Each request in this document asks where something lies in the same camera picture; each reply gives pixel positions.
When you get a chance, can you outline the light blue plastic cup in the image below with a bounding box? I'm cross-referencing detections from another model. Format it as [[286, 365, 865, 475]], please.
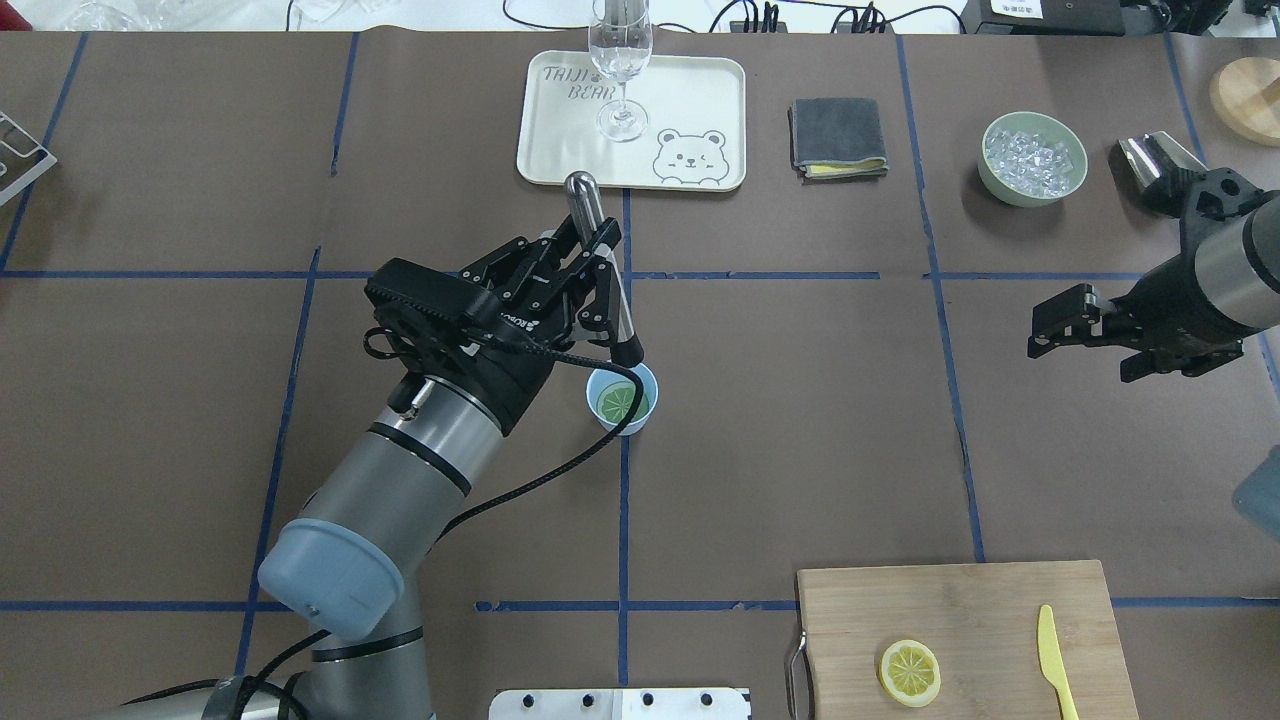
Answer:
[[585, 363, 659, 436]]

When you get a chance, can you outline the grey folded cloth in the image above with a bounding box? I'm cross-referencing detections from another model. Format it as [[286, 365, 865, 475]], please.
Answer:
[[788, 97, 890, 181]]

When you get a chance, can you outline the green bowl of ice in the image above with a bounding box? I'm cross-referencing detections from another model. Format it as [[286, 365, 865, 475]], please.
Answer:
[[977, 111, 1089, 208]]

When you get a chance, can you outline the wooden cup tree stand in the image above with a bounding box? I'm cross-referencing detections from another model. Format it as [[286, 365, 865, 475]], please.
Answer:
[[1210, 56, 1279, 147]]

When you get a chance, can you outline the black power strip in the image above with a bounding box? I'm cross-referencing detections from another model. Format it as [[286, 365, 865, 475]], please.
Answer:
[[707, 1, 918, 35]]

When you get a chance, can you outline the wooden cutting board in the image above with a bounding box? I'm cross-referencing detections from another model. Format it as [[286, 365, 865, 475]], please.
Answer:
[[797, 560, 1138, 719]]

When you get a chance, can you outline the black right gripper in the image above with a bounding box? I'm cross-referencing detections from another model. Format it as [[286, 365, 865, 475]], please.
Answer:
[[1027, 168, 1263, 383]]

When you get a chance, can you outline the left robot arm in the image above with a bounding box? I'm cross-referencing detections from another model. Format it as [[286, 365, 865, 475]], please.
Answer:
[[102, 210, 643, 719]]

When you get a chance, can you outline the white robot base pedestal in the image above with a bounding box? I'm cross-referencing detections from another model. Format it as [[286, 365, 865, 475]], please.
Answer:
[[488, 687, 753, 719]]

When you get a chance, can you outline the white wire cup rack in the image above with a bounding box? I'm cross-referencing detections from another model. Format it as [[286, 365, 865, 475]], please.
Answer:
[[0, 113, 58, 205]]

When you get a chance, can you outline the cream bear tray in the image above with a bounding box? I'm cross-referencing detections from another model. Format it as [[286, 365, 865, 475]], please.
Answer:
[[515, 50, 748, 192]]

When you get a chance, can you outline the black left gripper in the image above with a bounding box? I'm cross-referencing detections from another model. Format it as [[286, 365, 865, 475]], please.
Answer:
[[365, 217, 623, 436]]

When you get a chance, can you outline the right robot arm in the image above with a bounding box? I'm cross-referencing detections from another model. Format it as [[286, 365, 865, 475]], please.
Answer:
[[1027, 168, 1279, 383]]

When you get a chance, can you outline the clear wine glass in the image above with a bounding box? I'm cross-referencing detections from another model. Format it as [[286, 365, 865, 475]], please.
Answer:
[[588, 1, 654, 143]]

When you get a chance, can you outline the steel ice scoop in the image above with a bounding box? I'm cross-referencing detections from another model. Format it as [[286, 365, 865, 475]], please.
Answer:
[[1117, 131, 1210, 206]]

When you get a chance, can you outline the yellow plastic knife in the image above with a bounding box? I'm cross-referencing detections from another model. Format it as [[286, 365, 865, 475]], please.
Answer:
[[1036, 603, 1080, 719]]

